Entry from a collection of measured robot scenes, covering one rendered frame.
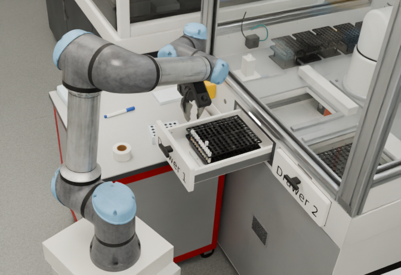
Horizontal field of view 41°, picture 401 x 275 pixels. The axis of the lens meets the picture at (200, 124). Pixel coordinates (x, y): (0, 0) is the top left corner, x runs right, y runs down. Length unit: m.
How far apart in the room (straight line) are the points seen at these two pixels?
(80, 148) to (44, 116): 2.14
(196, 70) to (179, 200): 0.88
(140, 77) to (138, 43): 1.28
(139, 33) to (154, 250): 1.21
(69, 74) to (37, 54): 2.92
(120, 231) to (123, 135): 0.73
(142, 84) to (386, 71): 0.60
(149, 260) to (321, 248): 0.60
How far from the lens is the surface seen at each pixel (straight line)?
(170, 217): 2.31
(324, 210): 1.75
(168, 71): 1.38
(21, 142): 3.41
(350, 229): 1.73
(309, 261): 1.98
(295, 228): 1.97
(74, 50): 1.34
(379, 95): 1.45
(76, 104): 1.40
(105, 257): 1.58
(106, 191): 1.50
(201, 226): 2.45
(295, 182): 1.80
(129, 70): 1.28
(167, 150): 1.86
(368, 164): 1.55
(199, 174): 1.83
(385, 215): 1.82
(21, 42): 4.47
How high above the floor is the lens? 2.11
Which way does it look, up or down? 37 degrees down
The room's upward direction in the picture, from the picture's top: 4 degrees clockwise
